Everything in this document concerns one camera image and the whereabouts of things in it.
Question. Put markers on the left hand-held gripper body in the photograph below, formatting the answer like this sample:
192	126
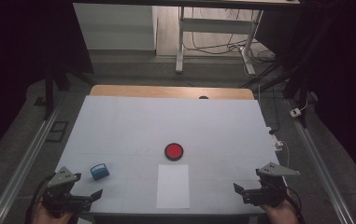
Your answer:
59	199

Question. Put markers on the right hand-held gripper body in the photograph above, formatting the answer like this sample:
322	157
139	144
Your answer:
269	194

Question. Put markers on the blue stamp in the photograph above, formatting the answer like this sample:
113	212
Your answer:
99	172

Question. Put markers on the white paper sheet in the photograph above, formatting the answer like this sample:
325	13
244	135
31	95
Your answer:
173	186

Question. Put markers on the round red ink pad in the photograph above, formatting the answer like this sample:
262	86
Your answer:
174	151

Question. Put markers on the person's left hand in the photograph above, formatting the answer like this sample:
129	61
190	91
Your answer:
49	218

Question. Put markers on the person's right hand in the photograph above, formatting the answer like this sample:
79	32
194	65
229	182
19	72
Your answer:
281	214

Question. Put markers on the white power strip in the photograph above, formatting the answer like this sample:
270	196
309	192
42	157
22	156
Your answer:
276	142

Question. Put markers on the black plug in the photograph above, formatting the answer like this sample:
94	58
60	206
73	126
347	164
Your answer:
272	132

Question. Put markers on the small white power adapter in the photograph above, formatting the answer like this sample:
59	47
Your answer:
295	112

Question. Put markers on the black metal stand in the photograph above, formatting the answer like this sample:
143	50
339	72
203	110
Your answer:
300	81
49	93

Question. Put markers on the wooden table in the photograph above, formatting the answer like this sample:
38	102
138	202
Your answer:
166	92

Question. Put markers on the black curtain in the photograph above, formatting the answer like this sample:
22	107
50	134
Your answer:
13	62
347	77

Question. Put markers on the white cabinet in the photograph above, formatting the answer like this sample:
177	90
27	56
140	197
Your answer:
113	28

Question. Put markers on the black floor socket frame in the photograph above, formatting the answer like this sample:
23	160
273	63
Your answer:
57	132

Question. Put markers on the aluminium floor rail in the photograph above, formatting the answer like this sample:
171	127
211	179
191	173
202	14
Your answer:
319	165
26	161

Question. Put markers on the white desk frame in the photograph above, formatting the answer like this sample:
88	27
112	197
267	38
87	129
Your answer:
216	26

